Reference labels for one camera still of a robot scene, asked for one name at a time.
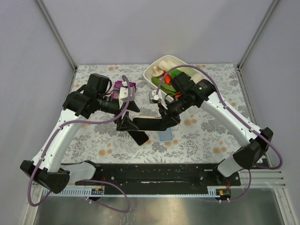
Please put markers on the black smartphone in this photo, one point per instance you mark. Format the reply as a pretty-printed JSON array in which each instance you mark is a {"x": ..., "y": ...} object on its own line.
[{"x": 148, "y": 123}]

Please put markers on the toy mushroom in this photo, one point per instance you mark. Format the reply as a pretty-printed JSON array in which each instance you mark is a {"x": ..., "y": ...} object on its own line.
[{"x": 157, "y": 72}]

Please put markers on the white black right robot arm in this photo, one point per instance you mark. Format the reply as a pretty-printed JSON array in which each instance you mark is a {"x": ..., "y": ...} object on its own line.
[{"x": 253, "y": 140}]

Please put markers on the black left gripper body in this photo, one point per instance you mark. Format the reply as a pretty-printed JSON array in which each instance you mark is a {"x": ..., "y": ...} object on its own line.
[{"x": 126, "y": 116}]

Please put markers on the purple snack box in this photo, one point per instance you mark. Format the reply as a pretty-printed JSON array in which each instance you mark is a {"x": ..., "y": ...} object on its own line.
[{"x": 122, "y": 84}]

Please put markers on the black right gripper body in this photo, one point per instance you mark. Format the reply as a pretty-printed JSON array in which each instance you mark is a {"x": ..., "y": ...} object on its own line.
[{"x": 168, "y": 116}]

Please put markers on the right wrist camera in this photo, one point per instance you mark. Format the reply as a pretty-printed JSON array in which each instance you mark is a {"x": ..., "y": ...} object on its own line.
[{"x": 157, "y": 98}]

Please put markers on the white plastic basin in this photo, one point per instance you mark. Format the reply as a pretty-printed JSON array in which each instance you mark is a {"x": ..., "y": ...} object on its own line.
[{"x": 150, "y": 68}]

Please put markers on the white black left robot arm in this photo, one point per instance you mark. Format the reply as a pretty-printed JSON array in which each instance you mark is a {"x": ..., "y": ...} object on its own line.
[{"x": 46, "y": 167}]

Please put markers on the toy carrot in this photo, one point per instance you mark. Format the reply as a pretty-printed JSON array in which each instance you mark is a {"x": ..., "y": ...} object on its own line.
[{"x": 167, "y": 80}]

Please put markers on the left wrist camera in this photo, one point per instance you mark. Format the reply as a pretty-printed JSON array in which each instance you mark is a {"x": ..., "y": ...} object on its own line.
[{"x": 124, "y": 93}]

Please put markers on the floral table cloth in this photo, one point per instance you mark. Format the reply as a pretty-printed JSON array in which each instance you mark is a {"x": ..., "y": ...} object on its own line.
[{"x": 199, "y": 138}]

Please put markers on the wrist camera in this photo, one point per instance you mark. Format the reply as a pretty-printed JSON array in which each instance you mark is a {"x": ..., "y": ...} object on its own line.
[
  {"x": 157, "y": 98},
  {"x": 124, "y": 93}
]

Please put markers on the black phone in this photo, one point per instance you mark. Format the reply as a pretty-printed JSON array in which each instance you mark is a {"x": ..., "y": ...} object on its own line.
[{"x": 140, "y": 137}]

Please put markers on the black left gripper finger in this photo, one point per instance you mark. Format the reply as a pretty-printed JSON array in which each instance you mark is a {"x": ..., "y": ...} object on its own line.
[
  {"x": 134, "y": 127},
  {"x": 132, "y": 106}
]

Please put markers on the green toy pea pod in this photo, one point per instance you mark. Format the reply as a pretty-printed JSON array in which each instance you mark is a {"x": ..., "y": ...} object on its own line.
[{"x": 168, "y": 89}]

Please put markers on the light blue phone case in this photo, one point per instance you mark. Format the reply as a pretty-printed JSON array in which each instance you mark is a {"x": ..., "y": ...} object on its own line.
[{"x": 165, "y": 136}]

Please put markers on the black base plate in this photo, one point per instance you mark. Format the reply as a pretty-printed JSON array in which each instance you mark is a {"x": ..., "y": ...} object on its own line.
[{"x": 199, "y": 174}]

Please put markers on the toy bok choy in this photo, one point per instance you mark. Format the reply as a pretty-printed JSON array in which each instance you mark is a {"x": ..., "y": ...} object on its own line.
[{"x": 166, "y": 66}]

